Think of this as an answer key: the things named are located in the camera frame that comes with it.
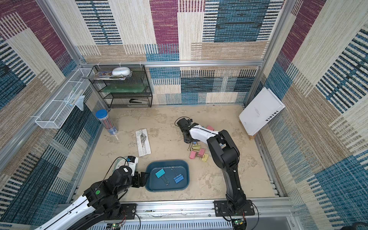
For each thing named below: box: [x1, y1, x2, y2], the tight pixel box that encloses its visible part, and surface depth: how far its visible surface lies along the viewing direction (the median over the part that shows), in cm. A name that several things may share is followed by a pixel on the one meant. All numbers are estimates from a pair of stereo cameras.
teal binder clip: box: [154, 168, 170, 186], surface depth 87 cm
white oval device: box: [112, 66, 131, 77], surface depth 91 cm
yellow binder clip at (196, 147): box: [187, 142, 201, 151], surface depth 97 cm
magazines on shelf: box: [81, 70, 133, 81], surface depth 84 cm
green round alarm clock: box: [111, 157, 129, 176], surface depth 89 cm
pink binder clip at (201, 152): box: [197, 148, 206, 158], surface depth 93 cm
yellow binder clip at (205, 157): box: [201, 153, 209, 163], surface depth 91 cm
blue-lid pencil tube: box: [95, 109, 119, 136], surface depth 98 cm
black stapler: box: [128, 98, 149, 105], surface depth 113 cm
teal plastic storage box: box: [144, 160, 191, 193], surface depth 86 cm
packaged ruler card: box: [135, 128, 152, 157], surface depth 101 cm
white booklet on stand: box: [238, 87, 286, 137], surface depth 89 cm
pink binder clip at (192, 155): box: [189, 150, 197, 160], surface depth 93 cm
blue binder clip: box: [170, 165, 184, 184], surface depth 85 cm
